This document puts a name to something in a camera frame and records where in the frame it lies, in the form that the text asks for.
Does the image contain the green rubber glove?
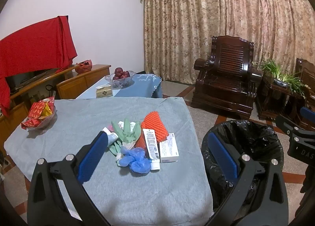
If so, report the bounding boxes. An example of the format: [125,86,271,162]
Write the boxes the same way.
[108,118,142,160]

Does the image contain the black television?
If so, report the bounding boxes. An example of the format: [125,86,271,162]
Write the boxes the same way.
[5,69,59,92]

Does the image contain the glass snack bowl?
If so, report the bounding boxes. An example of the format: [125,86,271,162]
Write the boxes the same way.
[25,109,57,132]

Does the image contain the dark wooden armchair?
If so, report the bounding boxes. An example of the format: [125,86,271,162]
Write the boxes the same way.
[294,58,315,130]
[191,35,262,119]

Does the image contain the white paper cup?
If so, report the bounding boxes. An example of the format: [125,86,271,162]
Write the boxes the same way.
[100,126,119,148]

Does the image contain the red cloth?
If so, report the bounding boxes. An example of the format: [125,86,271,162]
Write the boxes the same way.
[0,16,78,116]

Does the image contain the tissue box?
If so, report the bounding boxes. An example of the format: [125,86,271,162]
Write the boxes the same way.
[95,85,114,98]

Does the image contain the blue plastic bag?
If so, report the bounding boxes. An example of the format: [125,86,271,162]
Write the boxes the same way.
[116,146,151,174]

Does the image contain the beige patterned curtain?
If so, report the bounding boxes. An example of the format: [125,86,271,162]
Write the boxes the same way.
[140,0,315,89]

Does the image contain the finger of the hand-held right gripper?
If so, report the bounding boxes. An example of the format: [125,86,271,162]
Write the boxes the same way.
[275,115,307,136]
[300,106,315,124]

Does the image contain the yellow snack packet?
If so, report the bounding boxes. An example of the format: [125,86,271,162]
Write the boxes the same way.
[41,105,53,117]

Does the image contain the dark wooden side table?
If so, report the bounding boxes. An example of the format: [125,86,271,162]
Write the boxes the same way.
[256,73,306,121]

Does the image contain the wooden television cabinet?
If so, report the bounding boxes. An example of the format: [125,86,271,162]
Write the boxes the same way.
[0,64,112,143]

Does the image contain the white cardboard box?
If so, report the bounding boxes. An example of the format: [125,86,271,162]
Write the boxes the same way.
[159,133,180,163]

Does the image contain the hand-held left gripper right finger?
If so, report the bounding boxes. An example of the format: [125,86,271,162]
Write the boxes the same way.
[205,132,289,226]

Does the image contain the table with blue cloth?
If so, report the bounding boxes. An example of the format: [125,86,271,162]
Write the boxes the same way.
[75,73,163,100]

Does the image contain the large orange foam net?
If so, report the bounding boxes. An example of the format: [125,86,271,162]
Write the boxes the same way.
[135,111,170,149]

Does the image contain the glass fruit bowl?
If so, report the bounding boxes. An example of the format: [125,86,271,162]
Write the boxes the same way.
[105,70,136,89]

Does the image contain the white toothpaste tube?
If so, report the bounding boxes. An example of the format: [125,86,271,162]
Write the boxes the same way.
[143,128,160,170]

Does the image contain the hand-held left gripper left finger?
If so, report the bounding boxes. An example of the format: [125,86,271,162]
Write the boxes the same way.
[27,131,111,226]

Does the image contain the red ornament on cabinet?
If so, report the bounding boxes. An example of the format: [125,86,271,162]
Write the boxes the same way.
[76,60,93,74]

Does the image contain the potted green plant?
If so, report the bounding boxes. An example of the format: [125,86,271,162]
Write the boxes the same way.
[253,59,306,94]

